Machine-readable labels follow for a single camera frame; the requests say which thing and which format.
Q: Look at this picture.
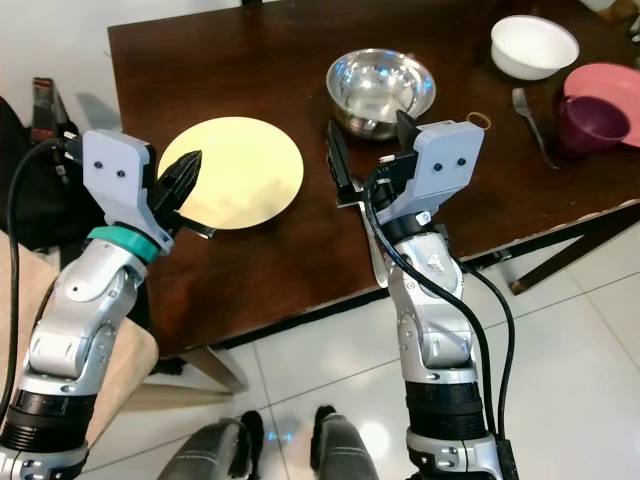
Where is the white bowl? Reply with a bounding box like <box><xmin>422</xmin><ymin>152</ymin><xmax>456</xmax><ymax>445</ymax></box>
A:
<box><xmin>491</xmin><ymin>15</ymin><xmax>581</xmax><ymax>81</ymax></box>

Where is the stainless steel bowl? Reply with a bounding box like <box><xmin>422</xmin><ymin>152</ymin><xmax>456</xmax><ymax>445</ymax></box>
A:
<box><xmin>326</xmin><ymin>48</ymin><xmax>437</xmax><ymax>141</ymax></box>

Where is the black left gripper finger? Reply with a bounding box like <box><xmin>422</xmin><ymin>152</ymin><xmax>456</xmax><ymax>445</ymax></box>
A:
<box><xmin>160</xmin><ymin>155</ymin><xmax>187</xmax><ymax>213</ymax></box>
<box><xmin>175</xmin><ymin>150</ymin><xmax>206</xmax><ymax>214</ymax></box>

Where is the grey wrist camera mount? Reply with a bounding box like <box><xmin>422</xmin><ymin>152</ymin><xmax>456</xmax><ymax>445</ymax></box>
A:
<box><xmin>82</xmin><ymin>129</ymin><xmax>161</xmax><ymax>251</ymax></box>
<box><xmin>385</xmin><ymin>118</ymin><xmax>486</xmax><ymax>241</ymax></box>

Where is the robot left leg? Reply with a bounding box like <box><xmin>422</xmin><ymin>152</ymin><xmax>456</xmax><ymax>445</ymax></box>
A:
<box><xmin>160</xmin><ymin>412</ymin><xmax>266</xmax><ymax>480</ymax></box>

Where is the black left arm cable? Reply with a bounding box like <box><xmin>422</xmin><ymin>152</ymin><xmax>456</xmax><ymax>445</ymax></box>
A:
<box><xmin>0</xmin><ymin>140</ymin><xmax>91</xmax><ymax>406</ymax></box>

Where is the dark brown wooden table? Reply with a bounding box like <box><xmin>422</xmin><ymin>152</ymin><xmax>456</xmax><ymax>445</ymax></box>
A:
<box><xmin>105</xmin><ymin>0</ymin><xmax>640</xmax><ymax>356</ymax></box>

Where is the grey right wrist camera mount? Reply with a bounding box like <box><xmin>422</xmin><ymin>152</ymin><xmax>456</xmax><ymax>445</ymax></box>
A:
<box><xmin>385</xmin><ymin>118</ymin><xmax>486</xmax><ymax>241</ymax></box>

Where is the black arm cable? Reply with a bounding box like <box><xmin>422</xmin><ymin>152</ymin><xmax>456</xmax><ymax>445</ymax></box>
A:
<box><xmin>363</xmin><ymin>178</ymin><xmax>494</xmax><ymax>433</ymax></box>
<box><xmin>455</xmin><ymin>258</ymin><xmax>519</xmax><ymax>443</ymax></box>
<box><xmin>0</xmin><ymin>140</ymin><xmax>91</xmax><ymax>406</ymax></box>

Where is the silver metal fork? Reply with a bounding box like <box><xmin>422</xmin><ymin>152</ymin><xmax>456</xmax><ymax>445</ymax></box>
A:
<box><xmin>512</xmin><ymin>88</ymin><xmax>561</xmax><ymax>170</ymax></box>

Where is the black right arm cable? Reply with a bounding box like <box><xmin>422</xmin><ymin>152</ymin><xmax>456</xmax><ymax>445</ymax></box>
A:
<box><xmin>363</xmin><ymin>178</ymin><xmax>494</xmax><ymax>433</ymax></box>
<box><xmin>455</xmin><ymin>258</ymin><xmax>519</xmax><ymax>443</ymax></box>

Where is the robot right leg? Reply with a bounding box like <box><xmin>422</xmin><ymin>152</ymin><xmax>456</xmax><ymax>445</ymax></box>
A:
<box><xmin>310</xmin><ymin>405</ymin><xmax>381</xmax><ymax>480</ymax></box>

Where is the robot leg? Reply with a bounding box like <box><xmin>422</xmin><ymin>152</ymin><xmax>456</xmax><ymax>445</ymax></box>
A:
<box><xmin>160</xmin><ymin>412</ymin><xmax>266</xmax><ymax>480</ymax></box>
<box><xmin>310</xmin><ymin>405</ymin><xmax>381</xmax><ymax>480</ymax></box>

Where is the yellow round plate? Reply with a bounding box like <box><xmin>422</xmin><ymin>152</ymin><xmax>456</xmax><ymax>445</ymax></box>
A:
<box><xmin>163</xmin><ymin>117</ymin><xmax>305</xmax><ymax>230</ymax></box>

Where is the black bag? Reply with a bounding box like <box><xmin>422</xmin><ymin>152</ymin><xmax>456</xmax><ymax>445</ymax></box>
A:
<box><xmin>0</xmin><ymin>95</ymin><xmax>101</xmax><ymax>251</ymax></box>

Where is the pink round plate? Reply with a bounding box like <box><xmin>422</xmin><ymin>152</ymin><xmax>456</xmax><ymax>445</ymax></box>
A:
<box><xmin>563</xmin><ymin>63</ymin><xmax>640</xmax><ymax>149</ymax></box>

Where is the purple cup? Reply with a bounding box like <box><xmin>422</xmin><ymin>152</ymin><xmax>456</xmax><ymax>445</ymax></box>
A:
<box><xmin>558</xmin><ymin>95</ymin><xmax>631</xmax><ymax>158</ymax></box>

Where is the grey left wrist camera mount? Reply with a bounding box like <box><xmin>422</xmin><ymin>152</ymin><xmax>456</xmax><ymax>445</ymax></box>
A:
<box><xmin>82</xmin><ymin>129</ymin><xmax>161</xmax><ymax>251</ymax></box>

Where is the black and red box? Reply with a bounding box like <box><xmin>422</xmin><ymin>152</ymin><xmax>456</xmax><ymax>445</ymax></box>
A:
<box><xmin>32</xmin><ymin>77</ymin><xmax>61</xmax><ymax>141</ymax></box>

